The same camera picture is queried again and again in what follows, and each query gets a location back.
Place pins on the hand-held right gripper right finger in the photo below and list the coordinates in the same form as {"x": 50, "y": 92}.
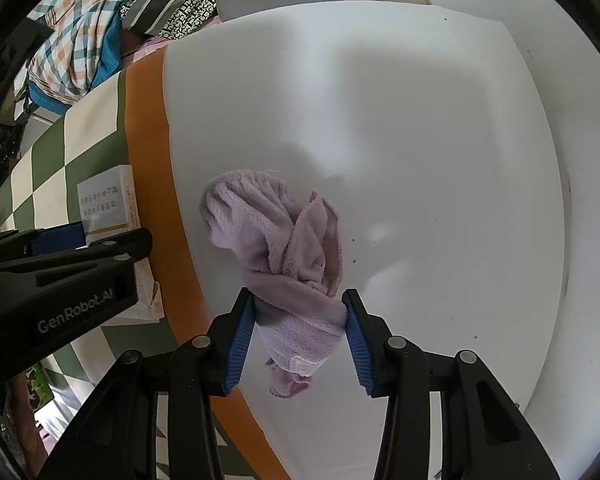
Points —
{"x": 359, "y": 355}

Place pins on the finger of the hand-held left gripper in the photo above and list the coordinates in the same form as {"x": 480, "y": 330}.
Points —
{"x": 60, "y": 237}
{"x": 105, "y": 250}

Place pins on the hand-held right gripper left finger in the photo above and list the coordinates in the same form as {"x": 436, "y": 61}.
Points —
{"x": 237, "y": 350}

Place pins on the white tissue box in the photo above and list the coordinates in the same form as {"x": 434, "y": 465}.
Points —
{"x": 105, "y": 200}

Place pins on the purple towel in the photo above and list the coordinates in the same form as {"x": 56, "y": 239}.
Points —
{"x": 290, "y": 260}

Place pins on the person's left forearm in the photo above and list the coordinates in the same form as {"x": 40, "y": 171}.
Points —
{"x": 25, "y": 435}

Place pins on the green wipes packet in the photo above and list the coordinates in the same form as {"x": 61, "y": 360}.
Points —
{"x": 39, "y": 387}

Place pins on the plaid blanket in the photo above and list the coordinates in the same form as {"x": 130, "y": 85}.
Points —
{"x": 80, "y": 35}

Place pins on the pink cloth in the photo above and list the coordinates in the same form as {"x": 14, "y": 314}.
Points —
{"x": 145, "y": 45}

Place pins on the black white patterned cloth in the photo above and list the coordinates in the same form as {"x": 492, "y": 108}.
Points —
{"x": 175, "y": 5}

